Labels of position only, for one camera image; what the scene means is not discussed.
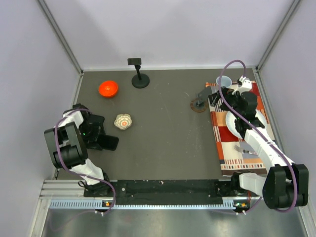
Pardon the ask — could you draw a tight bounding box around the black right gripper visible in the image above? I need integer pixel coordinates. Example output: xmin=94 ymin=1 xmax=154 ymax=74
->
xmin=208 ymin=86 xmax=242 ymax=119

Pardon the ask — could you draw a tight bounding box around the black camera stand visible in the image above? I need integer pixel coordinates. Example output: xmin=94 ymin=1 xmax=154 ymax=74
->
xmin=127 ymin=58 xmax=150 ymax=89

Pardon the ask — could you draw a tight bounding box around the grey metal phone stand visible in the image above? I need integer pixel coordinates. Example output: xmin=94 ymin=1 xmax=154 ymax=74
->
xmin=190 ymin=86 xmax=212 ymax=113

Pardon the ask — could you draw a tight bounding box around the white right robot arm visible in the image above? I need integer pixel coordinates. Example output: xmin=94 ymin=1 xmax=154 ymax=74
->
xmin=208 ymin=87 xmax=309 ymax=212

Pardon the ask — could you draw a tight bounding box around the colourful patchwork placemat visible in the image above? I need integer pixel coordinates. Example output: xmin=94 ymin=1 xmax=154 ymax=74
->
xmin=208 ymin=81 xmax=275 ymax=176

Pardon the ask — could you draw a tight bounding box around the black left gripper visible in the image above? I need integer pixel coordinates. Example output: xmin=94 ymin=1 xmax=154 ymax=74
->
xmin=78 ymin=120 xmax=105 ymax=150

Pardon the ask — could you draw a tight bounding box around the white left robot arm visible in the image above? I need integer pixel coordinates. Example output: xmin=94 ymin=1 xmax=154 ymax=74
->
xmin=44 ymin=104 xmax=119 ymax=197

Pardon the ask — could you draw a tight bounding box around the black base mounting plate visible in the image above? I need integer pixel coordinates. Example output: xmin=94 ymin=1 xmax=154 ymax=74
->
xmin=83 ymin=179 xmax=261 ymax=205

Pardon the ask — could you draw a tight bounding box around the fork with pink handle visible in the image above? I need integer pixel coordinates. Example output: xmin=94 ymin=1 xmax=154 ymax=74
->
xmin=234 ymin=145 xmax=257 ymax=156

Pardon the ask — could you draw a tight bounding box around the patterned floral small bowl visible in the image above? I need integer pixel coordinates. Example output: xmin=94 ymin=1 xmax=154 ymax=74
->
xmin=114 ymin=114 xmax=132 ymax=130

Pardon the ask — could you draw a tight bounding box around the orange bowl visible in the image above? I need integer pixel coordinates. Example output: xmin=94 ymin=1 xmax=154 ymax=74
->
xmin=98 ymin=80 xmax=119 ymax=98

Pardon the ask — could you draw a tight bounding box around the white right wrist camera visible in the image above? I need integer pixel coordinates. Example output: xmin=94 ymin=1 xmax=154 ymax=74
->
xmin=233 ymin=76 xmax=252 ymax=94

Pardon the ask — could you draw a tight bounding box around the light blue ceramic cup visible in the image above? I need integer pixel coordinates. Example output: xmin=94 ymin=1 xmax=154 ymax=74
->
xmin=216 ymin=76 xmax=233 ymax=88

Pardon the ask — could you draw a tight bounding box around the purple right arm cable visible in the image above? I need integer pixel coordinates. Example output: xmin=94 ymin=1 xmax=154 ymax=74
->
xmin=218 ymin=59 xmax=301 ymax=215

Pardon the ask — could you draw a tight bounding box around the grey slotted cable duct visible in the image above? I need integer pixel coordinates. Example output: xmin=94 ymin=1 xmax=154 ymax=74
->
xmin=49 ymin=199 xmax=248 ymax=210

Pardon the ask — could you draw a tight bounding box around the black smartphone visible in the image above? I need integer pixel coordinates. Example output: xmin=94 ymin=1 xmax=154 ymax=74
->
xmin=97 ymin=134 xmax=119 ymax=151

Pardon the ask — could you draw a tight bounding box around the white plate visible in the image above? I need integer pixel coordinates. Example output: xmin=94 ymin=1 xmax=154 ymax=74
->
xmin=225 ymin=109 xmax=267 ymax=139

